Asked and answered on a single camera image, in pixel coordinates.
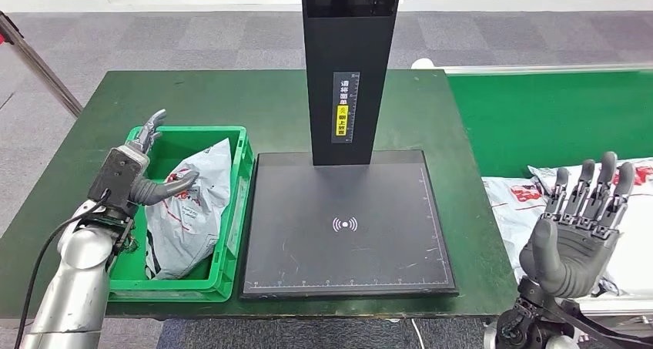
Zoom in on green plastic crate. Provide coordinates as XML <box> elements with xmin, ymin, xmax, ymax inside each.
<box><xmin>107</xmin><ymin>126</ymin><xmax>255</xmax><ymax>304</ymax></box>

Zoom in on black inbound scanning machine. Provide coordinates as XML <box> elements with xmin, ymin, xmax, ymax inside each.
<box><xmin>239</xmin><ymin>0</ymin><xmax>459</xmax><ymax>300</ymax></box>

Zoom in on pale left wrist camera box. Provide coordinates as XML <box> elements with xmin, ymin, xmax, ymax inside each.
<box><xmin>87</xmin><ymin>146</ymin><xmax>150</xmax><ymax>214</ymax></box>

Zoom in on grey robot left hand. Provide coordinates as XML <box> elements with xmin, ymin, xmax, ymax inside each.
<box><xmin>125</xmin><ymin>109</ymin><xmax>200</xmax><ymax>207</ymax></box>

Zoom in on grey poly mailer parcel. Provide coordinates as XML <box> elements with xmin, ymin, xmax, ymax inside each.
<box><xmin>527</xmin><ymin>157</ymin><xmax>653</xmax><ymax>299</ymax></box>
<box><xmin>481</xmin><ymin>175</ymin><xmax>554</xmax><ymax>282</ymax></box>
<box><xmin>144</xmin><ymin>138</ymin><xmax>233</xmax><ymax>281</ymax></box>

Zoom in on metal barrier pole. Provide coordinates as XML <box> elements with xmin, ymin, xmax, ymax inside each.
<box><xmin>0</xmin><ymin>12</ymin><xmax>84</xmax><ymax>118</ymax></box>

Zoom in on green conveyor belt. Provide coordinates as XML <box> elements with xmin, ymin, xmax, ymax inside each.
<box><xmin>447</xmin><ymin>69</ymin><xmax>653</xmax><ymax>180</ymax></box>

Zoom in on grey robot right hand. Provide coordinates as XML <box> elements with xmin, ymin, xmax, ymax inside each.
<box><xmin>519</xmin><ymin>151</ymin><xmax>636</xmax><ymax>300</ymax></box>

